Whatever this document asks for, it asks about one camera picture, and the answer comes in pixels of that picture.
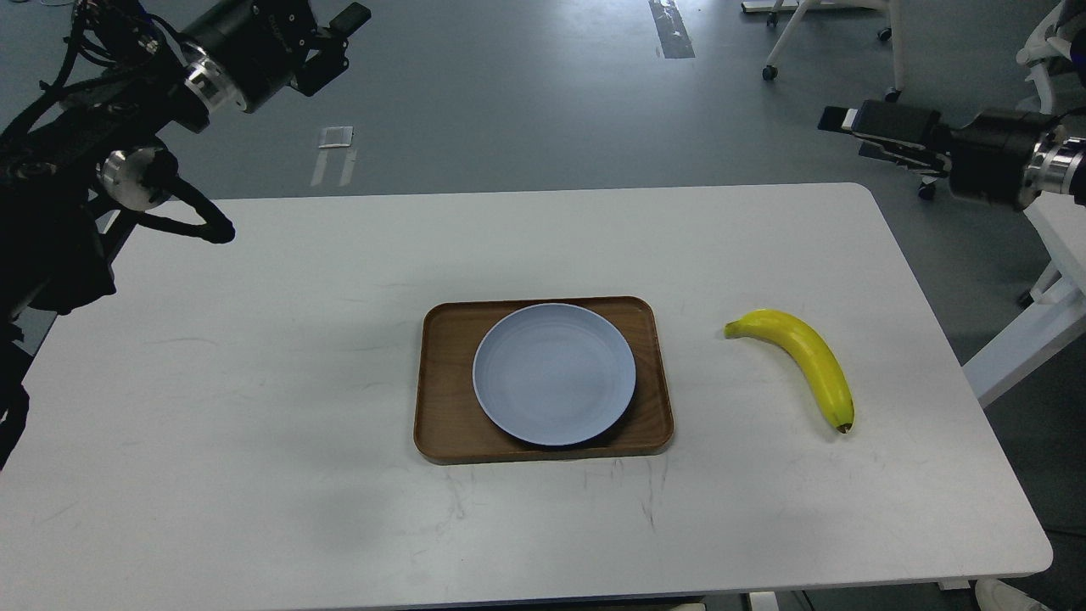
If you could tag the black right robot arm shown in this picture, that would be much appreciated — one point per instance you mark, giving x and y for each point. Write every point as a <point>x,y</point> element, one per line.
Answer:
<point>1005,157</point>

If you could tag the white office chair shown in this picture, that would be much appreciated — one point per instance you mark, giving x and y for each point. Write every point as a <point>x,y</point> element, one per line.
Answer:
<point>1059,36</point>

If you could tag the white rolling table frame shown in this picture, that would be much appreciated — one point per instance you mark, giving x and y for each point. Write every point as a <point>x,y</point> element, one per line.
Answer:
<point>831,36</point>

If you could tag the white side table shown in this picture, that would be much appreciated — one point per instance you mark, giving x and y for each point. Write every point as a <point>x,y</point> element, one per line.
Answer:
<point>1056,315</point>

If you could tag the grey floor tape strip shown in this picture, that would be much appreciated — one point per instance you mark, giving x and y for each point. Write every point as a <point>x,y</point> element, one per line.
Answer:
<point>673,36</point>

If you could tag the white shoe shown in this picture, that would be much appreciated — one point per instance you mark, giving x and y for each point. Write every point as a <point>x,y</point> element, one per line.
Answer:
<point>996,595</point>

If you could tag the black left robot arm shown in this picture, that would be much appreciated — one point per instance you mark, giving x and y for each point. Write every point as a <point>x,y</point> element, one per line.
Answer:
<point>84,164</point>

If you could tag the brown wooden tray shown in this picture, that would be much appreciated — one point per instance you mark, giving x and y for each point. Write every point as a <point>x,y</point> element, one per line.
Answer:
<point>451,427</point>

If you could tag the yellow banana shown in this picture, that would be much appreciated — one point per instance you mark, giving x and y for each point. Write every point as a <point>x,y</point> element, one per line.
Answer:
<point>807,348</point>

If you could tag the light blue plate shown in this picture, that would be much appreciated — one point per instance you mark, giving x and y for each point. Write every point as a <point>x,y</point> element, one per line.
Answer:
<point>554,374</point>

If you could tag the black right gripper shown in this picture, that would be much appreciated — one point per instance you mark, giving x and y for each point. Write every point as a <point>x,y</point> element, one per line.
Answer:
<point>999,158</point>

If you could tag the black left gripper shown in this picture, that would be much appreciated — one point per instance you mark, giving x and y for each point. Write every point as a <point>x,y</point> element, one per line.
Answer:
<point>242,52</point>

